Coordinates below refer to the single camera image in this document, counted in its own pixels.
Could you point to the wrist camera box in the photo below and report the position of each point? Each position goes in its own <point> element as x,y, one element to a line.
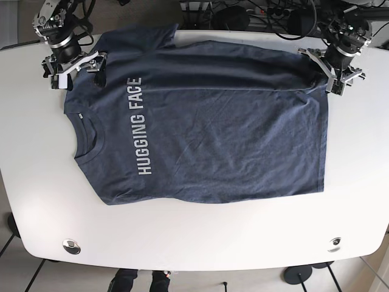
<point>336,87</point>
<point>59,81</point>

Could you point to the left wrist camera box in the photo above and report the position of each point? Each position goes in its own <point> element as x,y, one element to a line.
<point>336,87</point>

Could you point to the right silver table grommet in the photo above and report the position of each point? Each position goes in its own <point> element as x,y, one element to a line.
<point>334,244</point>

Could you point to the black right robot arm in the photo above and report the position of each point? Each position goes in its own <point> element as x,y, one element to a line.
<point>65,27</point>

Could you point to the black power adapter box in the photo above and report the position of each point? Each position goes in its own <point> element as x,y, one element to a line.
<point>231,18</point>

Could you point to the silver table grommet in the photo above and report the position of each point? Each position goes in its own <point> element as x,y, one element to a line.
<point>71,246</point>
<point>334,244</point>

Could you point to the left silver table grommet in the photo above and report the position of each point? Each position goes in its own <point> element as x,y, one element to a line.
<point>71,246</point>

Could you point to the dark blue grey T-shirt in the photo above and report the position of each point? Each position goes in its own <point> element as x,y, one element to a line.
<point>210,122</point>

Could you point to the black round stand base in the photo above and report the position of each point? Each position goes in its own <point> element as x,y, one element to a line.
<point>295,275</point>

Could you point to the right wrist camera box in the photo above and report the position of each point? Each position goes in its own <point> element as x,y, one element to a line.
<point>59,81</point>

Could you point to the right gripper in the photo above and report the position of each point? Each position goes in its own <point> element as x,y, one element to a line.
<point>94,62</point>

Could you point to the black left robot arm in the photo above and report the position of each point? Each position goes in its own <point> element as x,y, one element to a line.
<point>344,35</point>

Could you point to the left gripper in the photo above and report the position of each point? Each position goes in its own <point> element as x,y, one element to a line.
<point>338,77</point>

